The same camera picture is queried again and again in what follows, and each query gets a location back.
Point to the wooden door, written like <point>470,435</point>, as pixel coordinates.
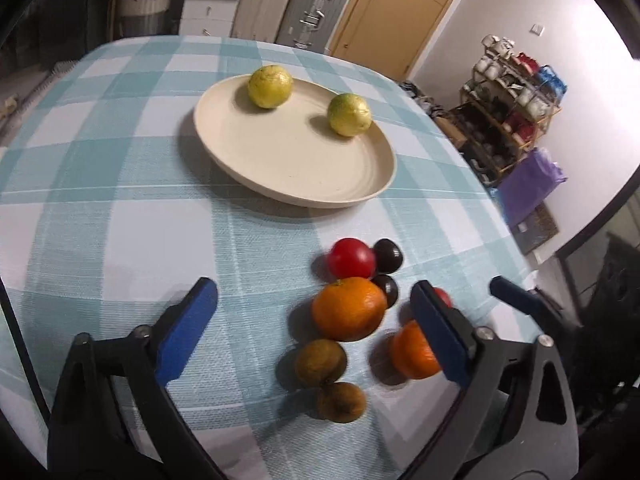
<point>400,15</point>

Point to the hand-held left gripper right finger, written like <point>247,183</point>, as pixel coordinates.
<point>440,335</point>

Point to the wooden shoe rack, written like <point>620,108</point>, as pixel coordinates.
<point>510,110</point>

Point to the brown doormat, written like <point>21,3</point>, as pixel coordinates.
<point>537,230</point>

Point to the silver suitcase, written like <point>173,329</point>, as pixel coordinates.
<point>315,10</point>

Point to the orange mandarin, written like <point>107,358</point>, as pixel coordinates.
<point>410,352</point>
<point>349,310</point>

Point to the teal checked tablecloth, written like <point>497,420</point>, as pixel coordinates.
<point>125,185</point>

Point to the brown kiwi fruit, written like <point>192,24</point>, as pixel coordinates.
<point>320,362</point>
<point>341,402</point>

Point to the purple plastic bag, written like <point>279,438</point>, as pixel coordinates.
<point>530,185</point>

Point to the cardboard box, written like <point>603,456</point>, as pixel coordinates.
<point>450,130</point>

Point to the beige suitcase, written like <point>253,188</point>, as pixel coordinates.
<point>265,0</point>

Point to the yellow-green guava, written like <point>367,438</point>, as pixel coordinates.
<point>269,86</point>
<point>349,115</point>

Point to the red tomato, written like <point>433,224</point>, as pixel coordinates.
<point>350,259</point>
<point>444,297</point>

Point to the white light switch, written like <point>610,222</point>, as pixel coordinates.
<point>537,29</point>

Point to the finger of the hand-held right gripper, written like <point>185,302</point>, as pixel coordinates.
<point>510,292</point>

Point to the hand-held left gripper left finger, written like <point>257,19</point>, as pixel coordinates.
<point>187,332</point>

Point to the dark purple plum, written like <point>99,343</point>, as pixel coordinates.
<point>389,290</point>
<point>388,255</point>

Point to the cream round plate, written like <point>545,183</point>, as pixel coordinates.
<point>280,160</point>

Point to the woven laundry basket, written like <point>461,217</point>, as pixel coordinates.
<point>144,12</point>

